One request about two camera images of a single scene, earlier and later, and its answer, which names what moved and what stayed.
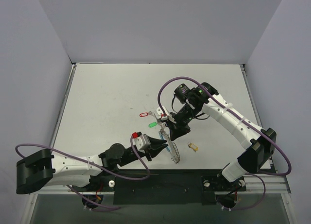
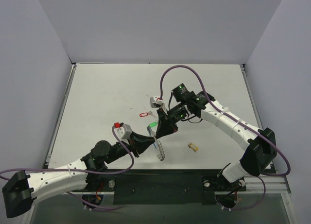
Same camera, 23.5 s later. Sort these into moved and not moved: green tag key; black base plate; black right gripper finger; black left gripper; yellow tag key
Moved: black left gripper; black right gripper finger
Not moved: yellow tag key; green tag key; black base plate
